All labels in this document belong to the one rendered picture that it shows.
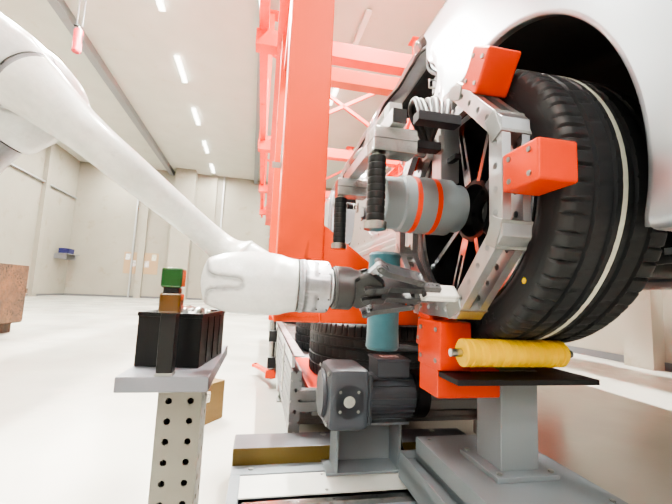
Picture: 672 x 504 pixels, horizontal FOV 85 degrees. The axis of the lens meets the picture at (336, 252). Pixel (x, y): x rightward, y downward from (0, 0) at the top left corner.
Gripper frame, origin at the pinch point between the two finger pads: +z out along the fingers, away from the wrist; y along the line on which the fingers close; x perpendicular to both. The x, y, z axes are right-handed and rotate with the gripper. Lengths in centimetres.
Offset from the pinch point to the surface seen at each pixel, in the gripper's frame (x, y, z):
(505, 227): 4.5, 12.6, 9.8
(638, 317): 174, -187, 354
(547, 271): -0.9, 7.6, 18.0
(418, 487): -13, -58, 12
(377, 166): 18.5, 14.9, -11.8
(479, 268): 4.6, 2.7, 9.3
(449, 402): 24, -81, 43
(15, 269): 309, -296, -311
